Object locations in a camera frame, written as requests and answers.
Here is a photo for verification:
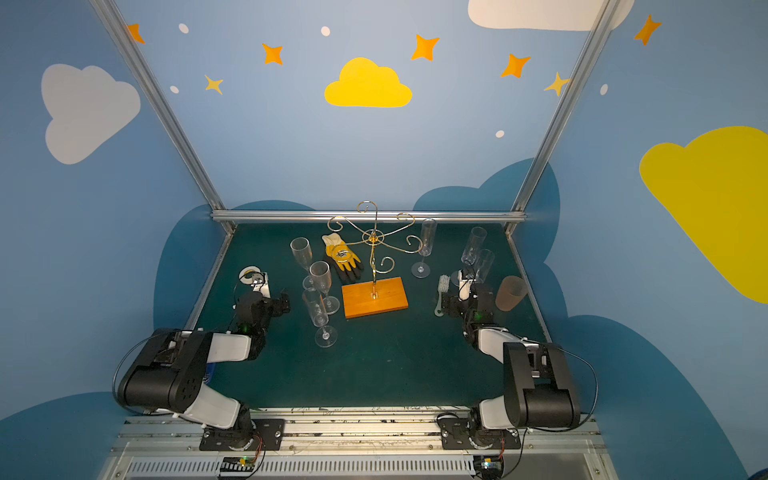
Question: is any gold wire glass rack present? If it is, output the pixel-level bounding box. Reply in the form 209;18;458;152
327;200;422;282

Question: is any white tape roll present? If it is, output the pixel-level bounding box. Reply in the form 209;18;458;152
238;266;263;285

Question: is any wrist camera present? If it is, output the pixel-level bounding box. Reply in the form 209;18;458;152
458;270;474;301
248;271;271;298

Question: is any frosted brown plastic cup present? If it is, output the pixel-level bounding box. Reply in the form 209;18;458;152
495;276;528;312

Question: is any aluminium frame back bar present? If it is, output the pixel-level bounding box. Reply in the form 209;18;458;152
211;210;526;223

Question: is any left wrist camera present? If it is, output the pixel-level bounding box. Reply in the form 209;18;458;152
248;271;271;298

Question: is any pale green scrub brush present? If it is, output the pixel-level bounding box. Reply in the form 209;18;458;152
433;275;450;317

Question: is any clear flute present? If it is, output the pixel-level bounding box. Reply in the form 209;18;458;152
461;226;487;266
411;218;437;279
290;237;314;290
302;288;338;348
309;261;340;315
474;249;495;283

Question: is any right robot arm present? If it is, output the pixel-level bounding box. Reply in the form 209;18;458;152
434;275;598;450

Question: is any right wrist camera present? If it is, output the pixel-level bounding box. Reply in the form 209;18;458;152
458;270;474;301

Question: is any yellow black rubber glove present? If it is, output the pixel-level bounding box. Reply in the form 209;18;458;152
321;233;363;284

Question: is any orange wooden rack base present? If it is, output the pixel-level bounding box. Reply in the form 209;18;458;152
342;277;409;320

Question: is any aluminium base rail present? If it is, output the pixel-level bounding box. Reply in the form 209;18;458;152
99;406;618;479

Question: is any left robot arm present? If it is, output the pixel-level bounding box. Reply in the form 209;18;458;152
112;291;291;452

